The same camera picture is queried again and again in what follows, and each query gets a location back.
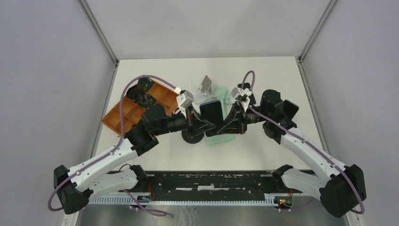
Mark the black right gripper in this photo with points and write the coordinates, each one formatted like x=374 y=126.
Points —
x=232 y=124

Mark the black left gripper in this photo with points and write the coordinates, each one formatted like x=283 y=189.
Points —
x=198 y=125

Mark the blue smartphone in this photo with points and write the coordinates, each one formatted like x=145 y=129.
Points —
x=212 y=112

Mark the black clamp phone stand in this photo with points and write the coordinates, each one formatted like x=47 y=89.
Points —
x=191 y=139

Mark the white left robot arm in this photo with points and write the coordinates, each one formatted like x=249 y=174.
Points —
x=77 y=185

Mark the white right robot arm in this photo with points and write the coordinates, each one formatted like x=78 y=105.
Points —
x=340 y=188

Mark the white folding phone stand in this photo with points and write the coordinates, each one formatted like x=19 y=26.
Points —
x=204 y=92

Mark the green cartoon towel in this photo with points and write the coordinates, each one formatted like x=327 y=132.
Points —
x=221 y=93

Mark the orange compartment tray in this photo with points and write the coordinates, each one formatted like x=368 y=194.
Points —
x=132 y=112

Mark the rolled dark floral tie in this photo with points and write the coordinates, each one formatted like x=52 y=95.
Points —
x=145 y=101

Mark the rolled dark patterned tie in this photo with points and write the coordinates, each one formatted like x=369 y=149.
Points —
x=145 y=84

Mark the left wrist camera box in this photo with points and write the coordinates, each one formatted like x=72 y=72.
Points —
x=184 y=100

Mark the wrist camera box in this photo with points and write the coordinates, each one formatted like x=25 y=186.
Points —
x=241 y=95
x=184 y=100

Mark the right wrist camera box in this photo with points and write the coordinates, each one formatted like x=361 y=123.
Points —
x=241 y=95

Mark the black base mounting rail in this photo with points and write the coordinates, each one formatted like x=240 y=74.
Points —
x=196 y=186

